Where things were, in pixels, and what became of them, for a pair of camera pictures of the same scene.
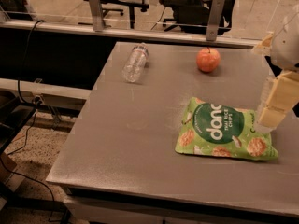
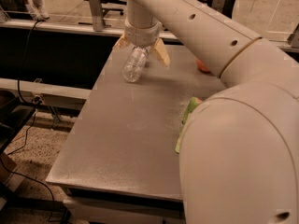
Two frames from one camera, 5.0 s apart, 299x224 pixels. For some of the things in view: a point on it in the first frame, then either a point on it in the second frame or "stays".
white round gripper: x=288 y=49 → x=141 y=36
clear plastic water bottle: x=135 y=64 stays
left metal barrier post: x=96 y=10 stays
